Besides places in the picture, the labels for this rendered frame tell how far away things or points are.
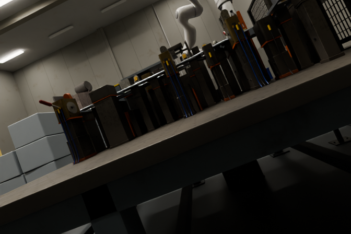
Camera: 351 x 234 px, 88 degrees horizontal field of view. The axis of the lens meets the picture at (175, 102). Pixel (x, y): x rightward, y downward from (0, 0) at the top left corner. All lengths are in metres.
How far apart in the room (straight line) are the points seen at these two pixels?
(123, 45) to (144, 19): 1.67
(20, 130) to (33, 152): 0.32
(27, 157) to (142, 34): 7.91
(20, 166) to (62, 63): 8.70
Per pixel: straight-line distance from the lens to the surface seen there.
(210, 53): 0.93
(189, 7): 1.57
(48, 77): 11.69
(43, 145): 2.75
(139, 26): 9.92
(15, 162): 3.02
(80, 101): 5.89
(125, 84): 1.36
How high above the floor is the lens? 0.74
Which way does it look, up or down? 3 degrees up
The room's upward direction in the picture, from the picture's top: 23 degrees counter-clockwise
